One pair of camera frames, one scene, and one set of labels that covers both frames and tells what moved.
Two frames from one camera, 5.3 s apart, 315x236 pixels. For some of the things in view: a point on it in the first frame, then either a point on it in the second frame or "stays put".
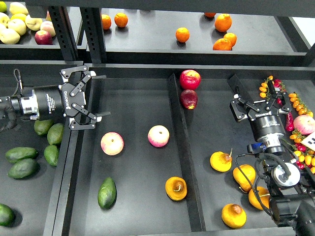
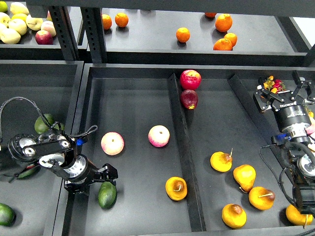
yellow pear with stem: (221, 162) stays put
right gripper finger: (280, 98) → (307, 86)
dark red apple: (189, 99) stays put
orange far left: (106, 21) stays put
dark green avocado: (107, 193) stays put
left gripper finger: (94, 118) → (79, 191)
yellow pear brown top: (176, 188) stays put
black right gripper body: (268, 127) → (295, 118)
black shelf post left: (64, 32) stays put
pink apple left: (112, 143) stays put
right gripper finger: (239, 106) → (263, 98)
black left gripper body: (66, 100) → (80, 173)
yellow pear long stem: (265, 195) stays put
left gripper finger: (89, 74) → (110, 173)
